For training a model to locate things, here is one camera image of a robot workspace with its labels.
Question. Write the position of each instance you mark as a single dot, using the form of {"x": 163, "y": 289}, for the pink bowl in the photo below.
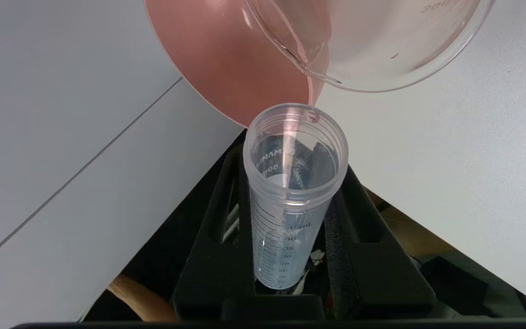
{"x": 226, "y": 59}

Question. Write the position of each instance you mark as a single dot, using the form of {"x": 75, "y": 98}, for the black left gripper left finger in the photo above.
{"x": 217, "y": 265}

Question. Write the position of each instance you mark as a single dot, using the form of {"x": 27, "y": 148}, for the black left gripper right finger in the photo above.
{"x": 372, "y": 269}

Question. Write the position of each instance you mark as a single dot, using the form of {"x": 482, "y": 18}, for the test tube with red pigment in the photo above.
{"x": 290, "y": 201}

